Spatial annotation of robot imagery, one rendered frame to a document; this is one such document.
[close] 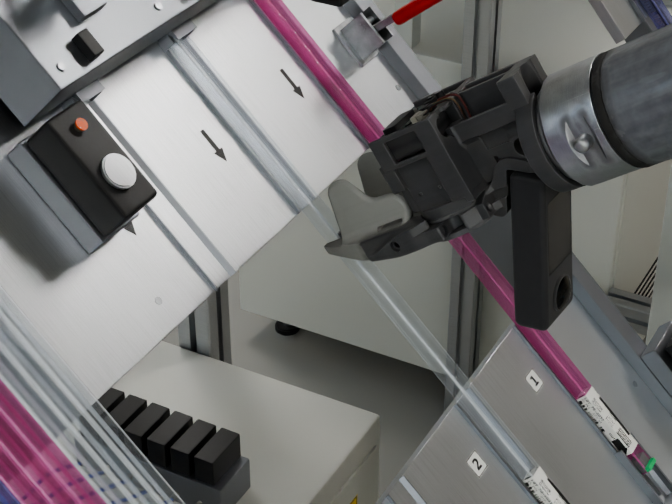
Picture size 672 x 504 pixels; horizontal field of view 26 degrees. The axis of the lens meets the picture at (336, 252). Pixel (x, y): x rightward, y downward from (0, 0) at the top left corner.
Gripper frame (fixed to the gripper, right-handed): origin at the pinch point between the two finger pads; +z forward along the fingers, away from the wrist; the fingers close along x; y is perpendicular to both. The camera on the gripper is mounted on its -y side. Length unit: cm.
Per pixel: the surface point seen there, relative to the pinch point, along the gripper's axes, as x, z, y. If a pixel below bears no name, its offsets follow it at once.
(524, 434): -2.9, -2.6, -19.4
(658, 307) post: -43, 6, -30
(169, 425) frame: -3.6, 32.3, -10.9
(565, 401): -9.2, -2.9, -20.7
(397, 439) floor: -84, 84, -58
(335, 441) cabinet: -15.2, 27.1, -22.1
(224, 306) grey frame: -24.0, 39.2, -8.4
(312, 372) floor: -93, 101, -46
